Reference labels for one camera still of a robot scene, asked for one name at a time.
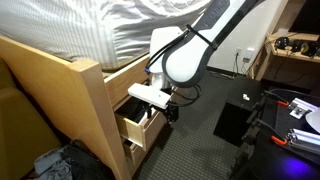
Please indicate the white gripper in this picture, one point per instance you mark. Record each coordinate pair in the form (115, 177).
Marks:
(148, 95)

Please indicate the light wooden drawer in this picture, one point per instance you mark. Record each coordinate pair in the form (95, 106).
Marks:
(146, 130)

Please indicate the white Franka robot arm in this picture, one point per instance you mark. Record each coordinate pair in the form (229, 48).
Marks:
(190, 56)

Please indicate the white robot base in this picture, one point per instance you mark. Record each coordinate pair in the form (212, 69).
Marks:
(315, 120)

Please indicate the dark clothes in drawer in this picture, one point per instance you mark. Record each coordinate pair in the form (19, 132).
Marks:
(131, 108)

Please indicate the slightly open wooden drawer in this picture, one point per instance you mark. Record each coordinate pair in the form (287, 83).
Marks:
(132, 152)

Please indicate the closed wooden drawer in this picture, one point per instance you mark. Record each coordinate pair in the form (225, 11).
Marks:
(141, 165)

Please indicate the black box stand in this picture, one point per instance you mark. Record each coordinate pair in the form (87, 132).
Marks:
(233, 123)

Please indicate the grey and black clothes pile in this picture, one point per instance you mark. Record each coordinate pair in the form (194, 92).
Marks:
(73, 163)

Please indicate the small white object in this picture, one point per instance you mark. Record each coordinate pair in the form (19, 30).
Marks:
(246, 97)

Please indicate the mattress with white sheet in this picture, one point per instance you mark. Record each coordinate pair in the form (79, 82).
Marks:
(83, 26)

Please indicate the aluminium extrusion bar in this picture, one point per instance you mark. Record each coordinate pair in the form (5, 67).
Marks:
(301, 108)
(305, 140)

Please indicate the wooden desk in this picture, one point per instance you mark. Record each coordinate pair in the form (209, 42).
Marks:
(293, 55)

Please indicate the black and yellow gadget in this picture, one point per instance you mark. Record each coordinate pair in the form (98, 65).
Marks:
(310, 48)

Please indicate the black monitor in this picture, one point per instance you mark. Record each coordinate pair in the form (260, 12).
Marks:
(308, 16)

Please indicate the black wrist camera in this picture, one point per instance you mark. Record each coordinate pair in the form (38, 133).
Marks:
(172, 115)

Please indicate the light wooden bed frame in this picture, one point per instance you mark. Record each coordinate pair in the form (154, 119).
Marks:
(83, 100)

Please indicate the small white wall outlet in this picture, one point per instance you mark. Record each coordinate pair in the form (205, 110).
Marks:
(238, 51)

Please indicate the large white wall plate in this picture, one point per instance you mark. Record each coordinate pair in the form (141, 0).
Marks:
(248, 55)

